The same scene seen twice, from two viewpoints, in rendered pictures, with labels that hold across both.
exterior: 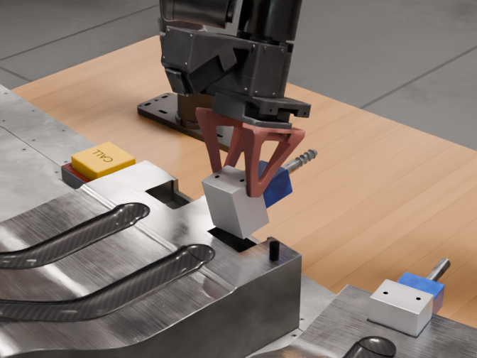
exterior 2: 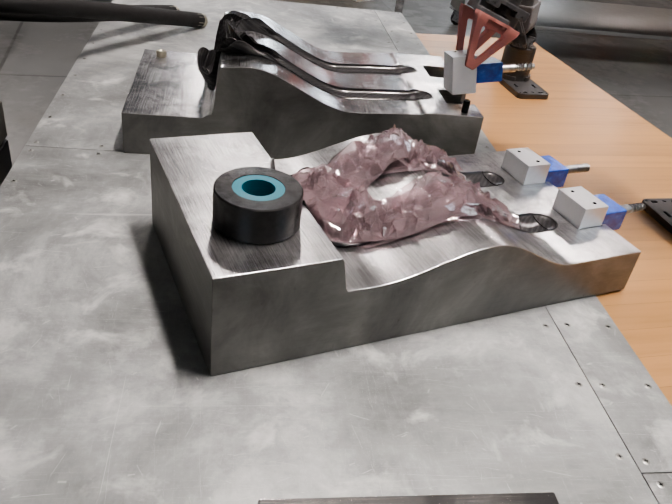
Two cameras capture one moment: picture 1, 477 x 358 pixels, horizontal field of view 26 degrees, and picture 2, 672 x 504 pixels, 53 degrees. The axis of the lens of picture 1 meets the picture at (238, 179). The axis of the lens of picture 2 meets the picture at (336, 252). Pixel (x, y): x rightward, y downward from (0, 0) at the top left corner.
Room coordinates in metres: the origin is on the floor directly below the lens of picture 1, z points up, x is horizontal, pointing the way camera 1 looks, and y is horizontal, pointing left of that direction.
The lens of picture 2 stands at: (-0.03, -0.35, 1.24)
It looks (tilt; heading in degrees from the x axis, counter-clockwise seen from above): 34 degrees down; 29
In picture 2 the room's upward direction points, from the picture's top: 8 degrees clockwise
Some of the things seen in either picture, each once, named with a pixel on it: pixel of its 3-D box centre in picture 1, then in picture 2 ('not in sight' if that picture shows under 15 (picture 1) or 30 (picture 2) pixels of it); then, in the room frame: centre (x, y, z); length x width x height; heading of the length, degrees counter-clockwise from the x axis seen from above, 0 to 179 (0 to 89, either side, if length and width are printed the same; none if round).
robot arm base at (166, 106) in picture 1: (199, 99); (516, 61); (1.33, 0.06, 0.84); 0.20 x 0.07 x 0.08; 47
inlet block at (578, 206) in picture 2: not in sight; (605, 212); (0.78, -0.27, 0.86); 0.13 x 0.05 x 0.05; 148
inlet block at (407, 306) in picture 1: (419, 294); (550, 171); (0.83, -0.18, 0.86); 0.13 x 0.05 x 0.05; 148
